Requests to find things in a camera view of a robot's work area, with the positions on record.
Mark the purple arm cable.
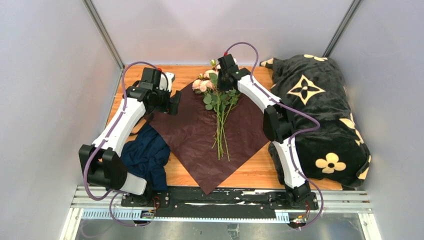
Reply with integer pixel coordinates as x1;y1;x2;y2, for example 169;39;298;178
82;61;170;228
223;41;325;229

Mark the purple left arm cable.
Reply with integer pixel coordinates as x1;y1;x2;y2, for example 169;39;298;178
82;61;170;228

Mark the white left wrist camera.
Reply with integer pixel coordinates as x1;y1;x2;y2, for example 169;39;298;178
159;72;176;92

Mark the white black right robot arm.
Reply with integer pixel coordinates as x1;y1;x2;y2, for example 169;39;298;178
217;54;311;209

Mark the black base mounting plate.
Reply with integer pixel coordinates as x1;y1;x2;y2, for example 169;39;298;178
119;186;319;220

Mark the navy blue cloth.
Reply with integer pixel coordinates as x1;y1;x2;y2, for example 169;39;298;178
121;123;171;191

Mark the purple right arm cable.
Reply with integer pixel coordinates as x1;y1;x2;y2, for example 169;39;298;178
223;41;325;229

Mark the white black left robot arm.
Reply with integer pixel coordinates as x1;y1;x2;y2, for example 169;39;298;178
78;67;181;207

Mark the pink fake flower bouquet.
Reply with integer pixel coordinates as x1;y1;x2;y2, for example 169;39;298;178
191;59;240;161

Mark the dark red wrapping paper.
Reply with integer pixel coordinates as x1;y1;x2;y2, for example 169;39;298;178
150;86;277;194

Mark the aluminium frame rail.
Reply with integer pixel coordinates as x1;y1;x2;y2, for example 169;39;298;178
60;186;382;240

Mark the black floral plush blanket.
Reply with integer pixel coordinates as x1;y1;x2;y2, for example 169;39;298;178
260;54;371;189

